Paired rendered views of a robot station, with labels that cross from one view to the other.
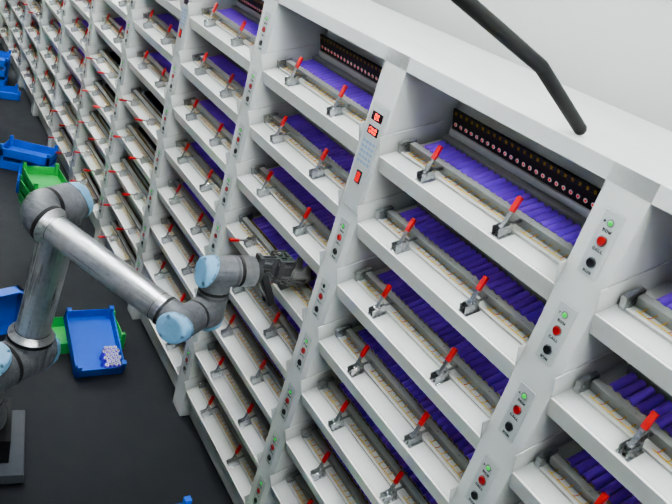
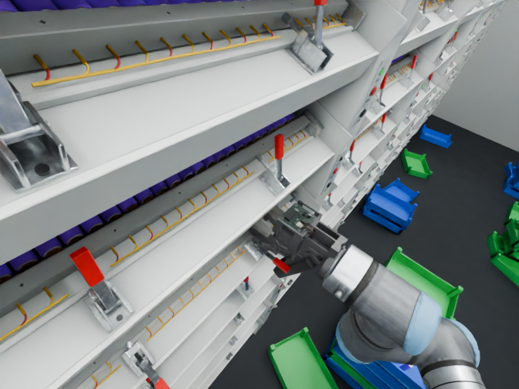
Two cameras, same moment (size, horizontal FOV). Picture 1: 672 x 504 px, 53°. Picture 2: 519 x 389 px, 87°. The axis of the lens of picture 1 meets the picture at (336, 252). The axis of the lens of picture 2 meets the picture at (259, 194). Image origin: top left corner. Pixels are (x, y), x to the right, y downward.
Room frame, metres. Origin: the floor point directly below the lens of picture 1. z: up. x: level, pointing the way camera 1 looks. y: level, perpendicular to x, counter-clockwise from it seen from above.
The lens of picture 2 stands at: (2.01, 0.41, 1.37)
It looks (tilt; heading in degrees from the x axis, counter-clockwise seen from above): 44 degrees down; 248
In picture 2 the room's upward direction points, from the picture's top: 13 degrees clockwise
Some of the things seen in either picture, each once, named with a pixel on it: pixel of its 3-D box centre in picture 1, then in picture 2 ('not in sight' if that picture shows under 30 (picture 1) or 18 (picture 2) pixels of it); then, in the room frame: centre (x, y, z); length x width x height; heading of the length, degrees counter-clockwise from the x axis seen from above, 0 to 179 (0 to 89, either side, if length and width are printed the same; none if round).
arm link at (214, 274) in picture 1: (219, 272); (391, 306); (1.70, 0.30, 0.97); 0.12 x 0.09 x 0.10; 128
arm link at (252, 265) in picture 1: (246, 270); (344, 272); (1.75, 0.23, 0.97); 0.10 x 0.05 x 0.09; 38
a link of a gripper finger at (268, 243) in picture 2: not in sight; (270, 237); (1.86, 0.13, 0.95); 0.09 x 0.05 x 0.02; 135
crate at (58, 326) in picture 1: (85, 331); not in sight; (2.50, 0.96, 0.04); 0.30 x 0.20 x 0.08; 128
